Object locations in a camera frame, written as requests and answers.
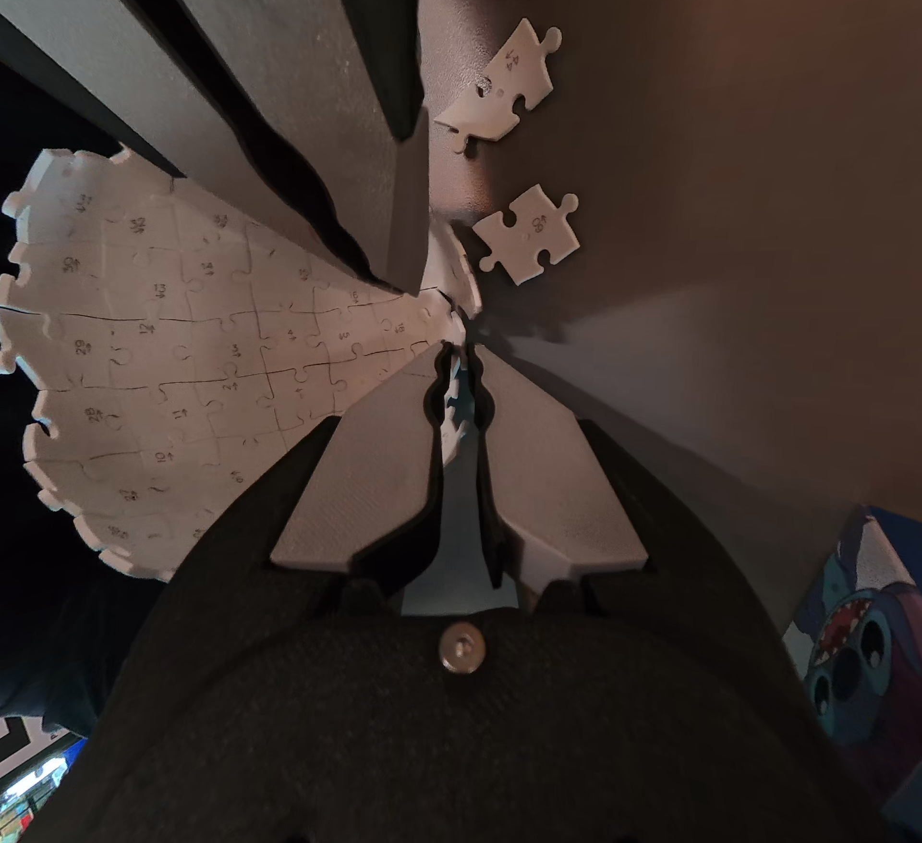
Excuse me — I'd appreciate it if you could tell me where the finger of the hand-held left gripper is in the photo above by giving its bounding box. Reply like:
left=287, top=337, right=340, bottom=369
left=147, top=0, right=433, bottom=294
left=0, top=0, right=391, bottom=285

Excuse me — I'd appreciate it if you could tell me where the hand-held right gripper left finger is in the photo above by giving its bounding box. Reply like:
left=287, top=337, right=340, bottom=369
left=268, top=341, right=451, bottom=599

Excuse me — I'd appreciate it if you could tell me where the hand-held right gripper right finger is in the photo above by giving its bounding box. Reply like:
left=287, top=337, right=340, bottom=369
left=470, top=343, right=649, bottom=592

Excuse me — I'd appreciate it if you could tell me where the partly built puzzle ball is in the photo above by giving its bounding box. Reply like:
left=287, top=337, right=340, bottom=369
left=0, top=146, right=484, bottom=583

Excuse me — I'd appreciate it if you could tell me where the joined pair of puzzle pieces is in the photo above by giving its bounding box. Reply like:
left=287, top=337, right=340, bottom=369
left=434, top=18, right=563, bottom=154

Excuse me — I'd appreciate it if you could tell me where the printed puzzle box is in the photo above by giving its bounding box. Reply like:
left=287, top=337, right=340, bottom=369
left=784, top=504, right=922, bottom=843

